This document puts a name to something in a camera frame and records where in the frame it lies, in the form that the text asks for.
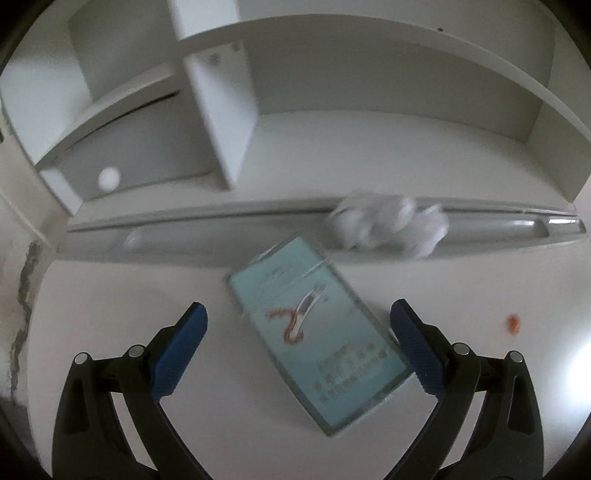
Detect grey drawer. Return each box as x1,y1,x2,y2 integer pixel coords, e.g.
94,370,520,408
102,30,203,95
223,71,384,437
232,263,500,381
58,117,218,201

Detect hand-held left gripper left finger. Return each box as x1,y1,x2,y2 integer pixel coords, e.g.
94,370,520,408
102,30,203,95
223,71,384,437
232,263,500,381
52,302,208,480

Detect white shelf unit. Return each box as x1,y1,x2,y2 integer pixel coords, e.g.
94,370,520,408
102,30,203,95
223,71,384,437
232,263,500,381
0,0,591,250

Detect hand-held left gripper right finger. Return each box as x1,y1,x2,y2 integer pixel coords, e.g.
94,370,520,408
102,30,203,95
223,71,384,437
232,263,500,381
390,299,546,480

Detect crumpled white tissue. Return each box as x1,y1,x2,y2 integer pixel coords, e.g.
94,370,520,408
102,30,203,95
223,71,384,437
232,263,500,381
325,191,450,259

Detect light teal box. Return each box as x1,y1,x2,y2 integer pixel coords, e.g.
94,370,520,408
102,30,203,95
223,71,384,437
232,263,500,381
226,235,414,437

